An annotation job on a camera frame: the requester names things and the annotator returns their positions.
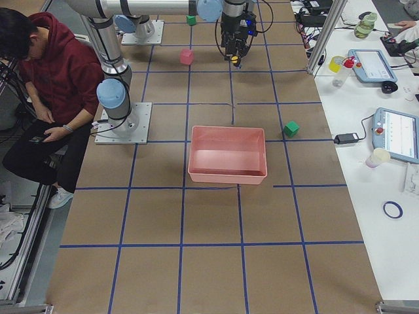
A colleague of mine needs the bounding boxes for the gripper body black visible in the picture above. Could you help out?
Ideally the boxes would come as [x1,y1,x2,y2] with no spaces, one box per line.
[221,21,257,56]

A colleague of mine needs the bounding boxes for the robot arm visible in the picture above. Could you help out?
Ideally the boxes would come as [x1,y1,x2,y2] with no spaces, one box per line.
[114,15,155,39]
[67,1,258,84]

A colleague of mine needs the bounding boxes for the pink foam cube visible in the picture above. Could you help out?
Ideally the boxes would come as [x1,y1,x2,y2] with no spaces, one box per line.
[179,48,194,65]

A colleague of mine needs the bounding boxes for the green foam cube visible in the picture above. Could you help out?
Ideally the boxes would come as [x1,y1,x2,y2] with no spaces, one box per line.
[283,120,300,137]
[186,15,196,26]

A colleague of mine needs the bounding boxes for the yellow tape roll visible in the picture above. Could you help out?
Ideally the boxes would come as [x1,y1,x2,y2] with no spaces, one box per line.
[328,56,346,73]

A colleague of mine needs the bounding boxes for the squeeze bottle red cap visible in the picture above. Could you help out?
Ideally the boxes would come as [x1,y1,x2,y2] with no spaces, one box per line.
[332,56,356,88]

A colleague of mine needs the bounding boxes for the pink plastic bin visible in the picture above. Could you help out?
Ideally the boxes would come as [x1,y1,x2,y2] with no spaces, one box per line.
[188,126,268,184]

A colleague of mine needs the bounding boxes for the teach pendant far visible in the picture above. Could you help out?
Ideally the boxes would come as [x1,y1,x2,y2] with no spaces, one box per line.
[348,49,397,83]

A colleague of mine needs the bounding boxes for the teach pendant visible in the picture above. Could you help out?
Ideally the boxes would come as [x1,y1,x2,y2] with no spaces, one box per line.
[348,49,397,83]
[372,107,418,164]

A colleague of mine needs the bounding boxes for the small black power brick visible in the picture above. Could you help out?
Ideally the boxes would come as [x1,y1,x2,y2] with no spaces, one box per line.
[333,133,359,145]

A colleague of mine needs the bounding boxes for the black round bowl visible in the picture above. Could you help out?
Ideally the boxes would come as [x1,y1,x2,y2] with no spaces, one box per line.
[381,80,398,94]

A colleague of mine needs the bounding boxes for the person in red hoodie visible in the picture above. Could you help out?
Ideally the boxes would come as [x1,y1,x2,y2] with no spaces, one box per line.
[1,8,104,209]

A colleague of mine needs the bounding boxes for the teach pendant near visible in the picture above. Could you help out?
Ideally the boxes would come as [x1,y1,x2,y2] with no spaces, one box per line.
[372,107,418,164]

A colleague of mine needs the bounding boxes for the aluminium frame post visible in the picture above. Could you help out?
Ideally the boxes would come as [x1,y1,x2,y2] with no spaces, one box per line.
[306,0,347,74]

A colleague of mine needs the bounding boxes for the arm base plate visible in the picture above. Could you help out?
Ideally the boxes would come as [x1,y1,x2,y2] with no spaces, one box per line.
[121,20,164,46]
[93,102,153,145]

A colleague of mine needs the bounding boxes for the blue tape ring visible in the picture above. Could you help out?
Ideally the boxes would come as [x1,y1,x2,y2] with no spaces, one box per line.
[382,201,403,220]

